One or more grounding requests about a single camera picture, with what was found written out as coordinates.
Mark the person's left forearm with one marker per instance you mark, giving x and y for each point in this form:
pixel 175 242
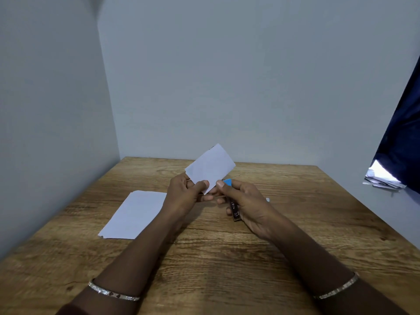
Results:
pixel 131 265

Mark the silver bangle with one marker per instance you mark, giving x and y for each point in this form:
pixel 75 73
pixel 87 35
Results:
pixel 111 293
pixel 338 288

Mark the person's left hand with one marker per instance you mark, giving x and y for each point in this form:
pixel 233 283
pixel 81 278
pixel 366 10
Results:
pixel 180 196

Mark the dark blue curtain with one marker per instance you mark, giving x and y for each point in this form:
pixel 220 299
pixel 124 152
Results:
pixel 402 141

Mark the stack of white papers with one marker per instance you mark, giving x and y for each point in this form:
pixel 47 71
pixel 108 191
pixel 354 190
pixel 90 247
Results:
pixel 134 214

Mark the pile of crumpled white sheets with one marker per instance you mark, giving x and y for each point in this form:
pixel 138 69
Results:
pixel 380 177

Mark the blue and silver stapler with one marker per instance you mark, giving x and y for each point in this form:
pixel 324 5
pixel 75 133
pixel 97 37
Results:
pixel 233 206

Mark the person's right hand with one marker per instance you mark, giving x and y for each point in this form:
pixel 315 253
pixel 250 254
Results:
pixel 256 206

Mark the person's right forearm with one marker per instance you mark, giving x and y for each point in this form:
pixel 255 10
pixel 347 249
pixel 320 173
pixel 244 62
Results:
pixel 328 269

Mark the thin white paper bundle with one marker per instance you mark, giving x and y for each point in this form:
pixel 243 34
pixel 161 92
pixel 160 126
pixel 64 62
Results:
pixel 211 167

